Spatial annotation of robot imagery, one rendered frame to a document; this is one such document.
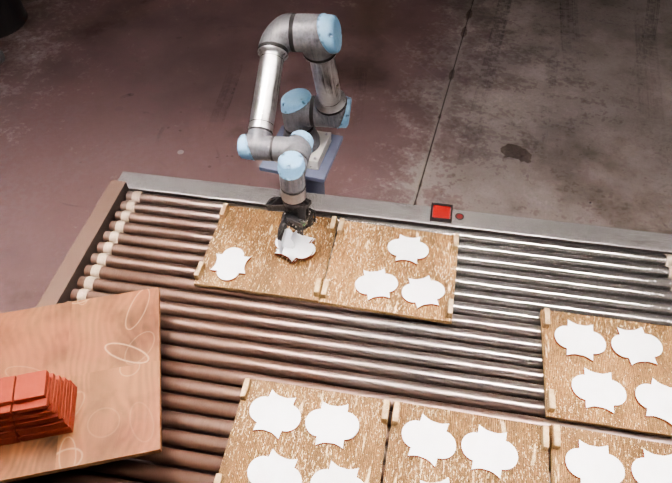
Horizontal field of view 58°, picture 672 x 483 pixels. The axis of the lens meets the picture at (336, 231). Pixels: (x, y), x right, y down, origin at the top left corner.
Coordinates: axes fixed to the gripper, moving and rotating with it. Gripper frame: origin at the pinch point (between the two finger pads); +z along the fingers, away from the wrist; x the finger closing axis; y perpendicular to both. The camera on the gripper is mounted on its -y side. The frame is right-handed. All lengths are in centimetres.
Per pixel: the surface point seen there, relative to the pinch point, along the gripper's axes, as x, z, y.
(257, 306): -23.1, 9.1, 2.3
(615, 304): 38, 9, 96
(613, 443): -8, 7, 108
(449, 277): 18, 7, 48
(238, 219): 1.3, 7.3, -25.0
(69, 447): -87, -3, -5
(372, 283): 2.1, 6.2, 29.1
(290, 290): -13.5, 7.2, 8.3
